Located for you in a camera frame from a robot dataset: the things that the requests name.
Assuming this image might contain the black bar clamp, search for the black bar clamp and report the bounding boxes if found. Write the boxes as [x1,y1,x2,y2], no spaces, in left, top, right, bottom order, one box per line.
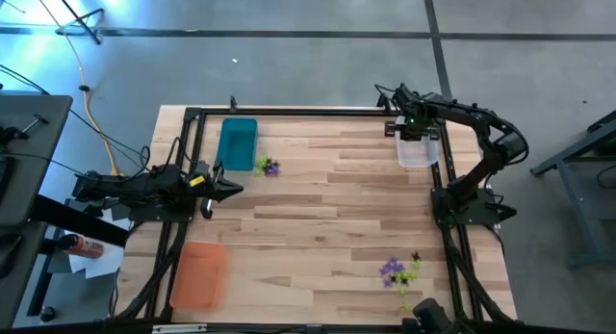
[0,113,49,145]

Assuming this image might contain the teal plastic bin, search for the teal plastic bin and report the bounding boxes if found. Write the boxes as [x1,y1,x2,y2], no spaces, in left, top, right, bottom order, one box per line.
[215,116,259,172]

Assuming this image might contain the dark rounded object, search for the dark rounded object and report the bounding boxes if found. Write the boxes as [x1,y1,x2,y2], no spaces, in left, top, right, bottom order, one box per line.
[401,297,452,334]

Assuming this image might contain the grey metal workbench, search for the grey metal workbench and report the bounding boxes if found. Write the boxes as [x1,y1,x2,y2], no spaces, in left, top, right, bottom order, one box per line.
[528,110,616,270]

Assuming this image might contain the clear plastic bin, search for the clear plastic bin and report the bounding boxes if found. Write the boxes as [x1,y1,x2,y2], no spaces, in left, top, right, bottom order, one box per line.
[395,115,440,169]

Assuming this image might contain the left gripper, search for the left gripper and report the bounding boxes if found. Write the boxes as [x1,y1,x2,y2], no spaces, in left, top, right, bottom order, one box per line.
[190,161,244,204]

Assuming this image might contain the silver bracket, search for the silver bracket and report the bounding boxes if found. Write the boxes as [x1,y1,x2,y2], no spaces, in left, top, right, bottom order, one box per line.
[152,323,208,334]

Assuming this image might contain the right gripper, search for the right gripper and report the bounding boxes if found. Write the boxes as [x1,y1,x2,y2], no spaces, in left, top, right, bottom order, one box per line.
[384,107,442,141]

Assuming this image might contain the black aluminium table frame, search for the black aluminium table frame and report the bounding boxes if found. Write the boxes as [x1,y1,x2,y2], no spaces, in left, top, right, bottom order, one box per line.
[113,106,519,334]

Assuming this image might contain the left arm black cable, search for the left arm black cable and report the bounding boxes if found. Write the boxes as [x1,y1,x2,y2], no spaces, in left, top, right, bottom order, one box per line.
[139,136,193,177]

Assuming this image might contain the black floor cable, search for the black floor cable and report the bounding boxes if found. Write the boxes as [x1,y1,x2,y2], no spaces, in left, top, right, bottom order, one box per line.
[0,64,150,181]

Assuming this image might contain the yellow cable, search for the yellow cable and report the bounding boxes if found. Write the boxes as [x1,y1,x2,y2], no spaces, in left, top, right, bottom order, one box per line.
[28,0,121,177]

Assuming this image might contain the orange plastic bin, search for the orange plastic bin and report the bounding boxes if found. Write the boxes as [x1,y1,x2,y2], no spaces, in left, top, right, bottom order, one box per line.
[168,241,230,311]

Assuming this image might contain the black tripod stand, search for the black tripod stand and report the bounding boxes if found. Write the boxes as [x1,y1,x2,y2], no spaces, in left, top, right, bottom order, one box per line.
[50,0,106,45]

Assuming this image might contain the white paper sheets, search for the white paper sheets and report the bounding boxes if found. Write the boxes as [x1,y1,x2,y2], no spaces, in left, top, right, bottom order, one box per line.
[66,206,132,280]

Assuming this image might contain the black diagonal beam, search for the black diagonal beam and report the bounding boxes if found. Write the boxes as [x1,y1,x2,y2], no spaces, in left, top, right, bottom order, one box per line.
[28,193,132,248]

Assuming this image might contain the grey side desk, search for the grey side desk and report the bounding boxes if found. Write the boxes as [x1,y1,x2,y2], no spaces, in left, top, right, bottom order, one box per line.
[0,93,74,331]

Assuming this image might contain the orange bottle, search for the orange bottle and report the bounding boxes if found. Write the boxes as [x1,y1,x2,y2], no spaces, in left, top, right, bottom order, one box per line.
[57,233,105,260]

